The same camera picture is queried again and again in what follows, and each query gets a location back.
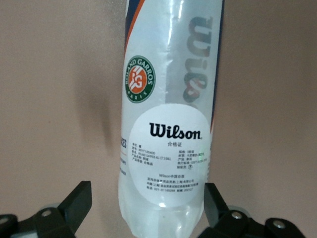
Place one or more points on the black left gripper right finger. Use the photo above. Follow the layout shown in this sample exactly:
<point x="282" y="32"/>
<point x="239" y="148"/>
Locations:
<point x="218" y="213"/>

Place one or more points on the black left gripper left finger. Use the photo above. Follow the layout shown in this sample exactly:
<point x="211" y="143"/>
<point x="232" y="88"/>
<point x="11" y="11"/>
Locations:
<point x="70" y="210"/>

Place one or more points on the clear Wilson tennis ball can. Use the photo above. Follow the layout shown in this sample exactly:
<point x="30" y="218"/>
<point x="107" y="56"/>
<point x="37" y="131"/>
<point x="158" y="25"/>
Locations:
<point x="173" y="124"/>

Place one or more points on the brown table mat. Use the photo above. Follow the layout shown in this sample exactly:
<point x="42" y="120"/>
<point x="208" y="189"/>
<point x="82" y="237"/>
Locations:
<point x="49" y="99"/>

